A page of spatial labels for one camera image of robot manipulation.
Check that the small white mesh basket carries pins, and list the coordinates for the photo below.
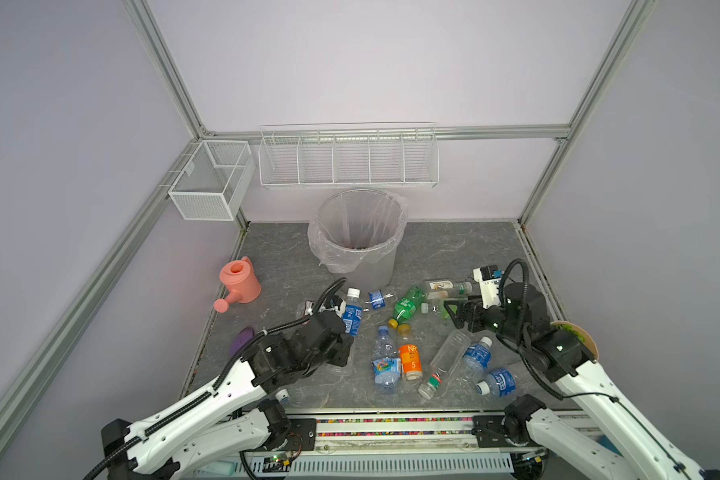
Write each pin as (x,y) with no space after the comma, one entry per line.
(213,181)

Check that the tall clear bottle green-red cap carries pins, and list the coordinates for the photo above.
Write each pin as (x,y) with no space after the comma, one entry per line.
(444,363)

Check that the long white wire shelf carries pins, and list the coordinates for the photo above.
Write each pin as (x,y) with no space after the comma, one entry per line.
(339,155)

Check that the blue label bottle right front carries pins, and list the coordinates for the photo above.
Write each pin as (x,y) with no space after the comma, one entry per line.
(506,381)

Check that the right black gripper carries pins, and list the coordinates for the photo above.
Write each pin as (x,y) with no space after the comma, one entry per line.
(460,318)

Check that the red label clear bottle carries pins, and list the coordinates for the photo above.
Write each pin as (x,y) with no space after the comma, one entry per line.
(307,310)

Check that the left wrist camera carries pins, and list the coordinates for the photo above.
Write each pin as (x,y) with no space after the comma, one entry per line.
(336,304)

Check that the potted green plant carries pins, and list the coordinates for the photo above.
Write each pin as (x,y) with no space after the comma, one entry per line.
(584,337)

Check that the bird label tea bottle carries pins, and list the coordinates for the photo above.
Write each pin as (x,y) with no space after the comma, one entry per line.
(441,289)

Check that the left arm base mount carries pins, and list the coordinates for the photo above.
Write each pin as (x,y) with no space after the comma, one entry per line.
(293,434)

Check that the grey mesh waste bin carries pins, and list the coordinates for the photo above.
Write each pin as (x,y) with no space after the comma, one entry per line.
(363,252)

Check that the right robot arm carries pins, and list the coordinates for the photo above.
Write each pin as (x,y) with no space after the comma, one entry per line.
(561,365)

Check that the green Sprite bottle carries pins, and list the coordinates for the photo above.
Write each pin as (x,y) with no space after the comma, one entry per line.
(406,307)

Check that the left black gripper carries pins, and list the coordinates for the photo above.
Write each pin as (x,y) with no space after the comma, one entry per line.
(344,342)

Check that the clear plastic bin liner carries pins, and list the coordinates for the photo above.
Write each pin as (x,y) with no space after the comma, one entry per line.
(348,240)

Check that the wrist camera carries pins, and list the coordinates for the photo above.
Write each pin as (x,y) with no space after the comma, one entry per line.
(488,279)
(336,304)

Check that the pink watering can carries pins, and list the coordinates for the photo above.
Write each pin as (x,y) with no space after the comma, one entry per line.
(239,279)

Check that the purple spoon pink handle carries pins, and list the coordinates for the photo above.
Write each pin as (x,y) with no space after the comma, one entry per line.
(241,340)

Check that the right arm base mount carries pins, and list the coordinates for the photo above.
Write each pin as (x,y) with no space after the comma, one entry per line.
(492,431)

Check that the lime green label bottle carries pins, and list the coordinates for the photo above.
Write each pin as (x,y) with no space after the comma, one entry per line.
(439,309)

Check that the pocari sweat bottle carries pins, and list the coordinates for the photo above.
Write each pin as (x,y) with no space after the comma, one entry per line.
(352,318)
(282,396)

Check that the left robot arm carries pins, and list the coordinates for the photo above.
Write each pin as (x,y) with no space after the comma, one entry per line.
(237,410)

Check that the orange NFC juice bottle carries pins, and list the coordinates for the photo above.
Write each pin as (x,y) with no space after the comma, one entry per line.
(409,355)

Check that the small crushed blue bottle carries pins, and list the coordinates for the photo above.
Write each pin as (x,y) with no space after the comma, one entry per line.
(379,299)

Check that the blue cartoon label water bottle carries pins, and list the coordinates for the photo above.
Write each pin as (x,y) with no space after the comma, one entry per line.
(386,364)

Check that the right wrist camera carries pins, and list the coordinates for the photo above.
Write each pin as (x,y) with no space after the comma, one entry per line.
(488,279)

